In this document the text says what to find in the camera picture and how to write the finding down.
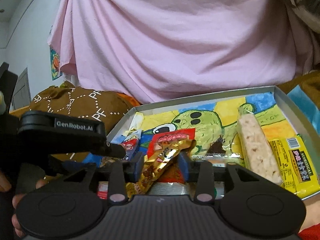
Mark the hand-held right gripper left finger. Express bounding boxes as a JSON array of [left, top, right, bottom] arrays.
[[60, 152, 146, 204]]

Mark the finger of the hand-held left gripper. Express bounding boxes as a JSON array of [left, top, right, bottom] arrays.
[[89, 142, 127, 160], [47, 154, 103, 178]]

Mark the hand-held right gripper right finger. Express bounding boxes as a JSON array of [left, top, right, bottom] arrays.
[[177, 152, 261, 204]]

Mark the clear cookie packet red label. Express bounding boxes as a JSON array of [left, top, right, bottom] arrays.
[[97, 156, 127, 200]]

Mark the blue white snack packet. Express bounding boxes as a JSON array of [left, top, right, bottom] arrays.
[[117, 129, 141, 161]]

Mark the gold snack packet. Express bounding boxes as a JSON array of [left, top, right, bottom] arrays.
[[126, 139, 197, 198]]

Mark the clear chocolate snack packet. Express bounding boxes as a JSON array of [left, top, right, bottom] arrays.
[[206, 134, 241, 157]]

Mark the yellow snack packet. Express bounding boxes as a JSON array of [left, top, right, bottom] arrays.
[[269, 134, 320, 198]]

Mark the metal tray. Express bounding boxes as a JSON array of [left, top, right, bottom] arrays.
[[106, 85, 320, 202]]

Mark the person's left hand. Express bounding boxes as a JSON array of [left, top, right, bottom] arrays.
[[0, 172, 47, 235]]

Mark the red snack packet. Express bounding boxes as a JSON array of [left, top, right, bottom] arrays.
[[146, 127, 196, 159]]

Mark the brown patterned blanket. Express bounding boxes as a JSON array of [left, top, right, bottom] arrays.
[[29, 70, 320, 167]]

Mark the orange sheet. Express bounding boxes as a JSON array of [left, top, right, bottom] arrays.
[[115, 92, 141, 106]]

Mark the white rice bar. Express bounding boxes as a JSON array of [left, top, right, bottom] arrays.
[[236, 104, 283, 186]]

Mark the pink cloth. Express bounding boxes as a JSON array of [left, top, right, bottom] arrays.
[[47, 0, 315, 105]]

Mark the grey wall panel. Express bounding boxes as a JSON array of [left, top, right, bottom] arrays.
[[11, 67, 32, 111]]

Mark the cartoon wall poster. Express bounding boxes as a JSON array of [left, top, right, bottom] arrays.
[[49, 45, 63, 81]]

